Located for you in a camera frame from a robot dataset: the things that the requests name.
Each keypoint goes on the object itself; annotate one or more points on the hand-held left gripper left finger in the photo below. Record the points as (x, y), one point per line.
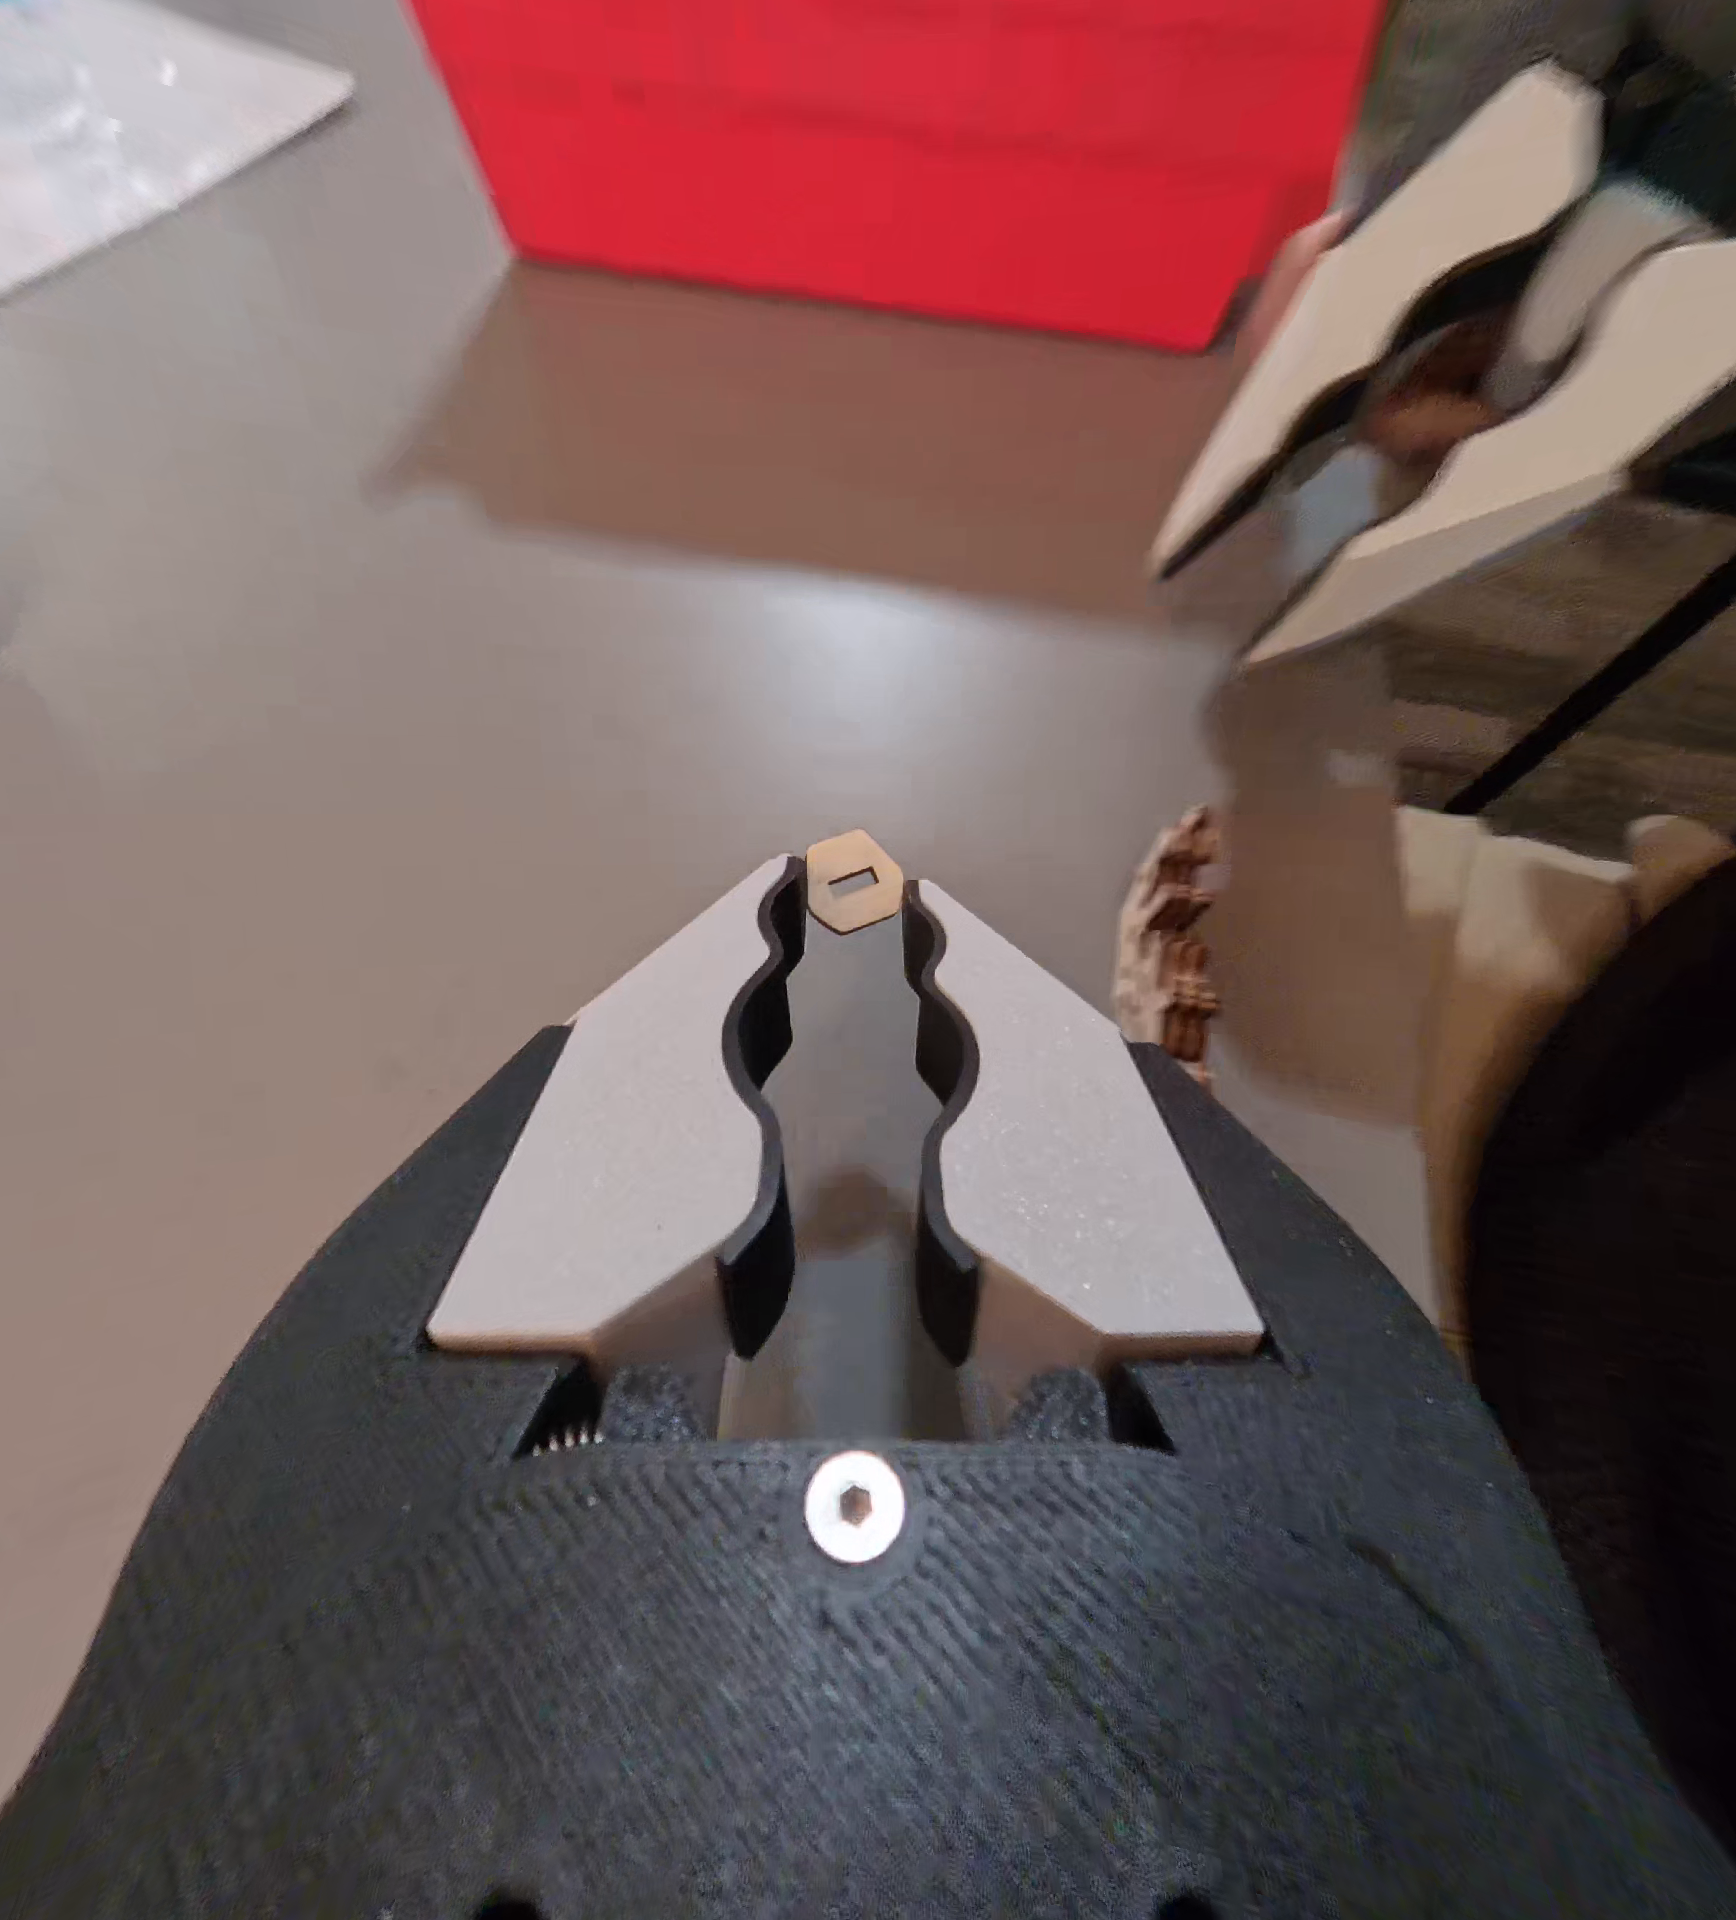
(612, 1185)

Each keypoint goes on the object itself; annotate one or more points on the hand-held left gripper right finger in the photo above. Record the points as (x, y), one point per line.
(1092, 1201)

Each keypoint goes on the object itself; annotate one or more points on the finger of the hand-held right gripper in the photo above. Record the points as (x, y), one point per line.
(1378, 285)
(1558, 480)

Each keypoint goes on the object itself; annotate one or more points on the small brown wooden puzzle piece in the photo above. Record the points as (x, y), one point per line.
(1431, 383)

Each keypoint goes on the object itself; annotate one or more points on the brown wooden puzzle assembly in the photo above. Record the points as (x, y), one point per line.
(1177, 960)

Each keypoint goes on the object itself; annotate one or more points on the hexagonal wooden puzzle piece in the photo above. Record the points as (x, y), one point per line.
(830, 854)

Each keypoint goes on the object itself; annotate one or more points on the grey desk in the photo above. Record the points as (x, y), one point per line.
(358, 751)

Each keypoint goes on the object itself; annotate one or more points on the red plastic bin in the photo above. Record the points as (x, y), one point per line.
(883, 150)

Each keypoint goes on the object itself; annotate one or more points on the person's black sweater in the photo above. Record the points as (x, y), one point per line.
(1679, 1201)

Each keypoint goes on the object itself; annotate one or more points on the crinkled plastic sheet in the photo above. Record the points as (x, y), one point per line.
(73, 135)

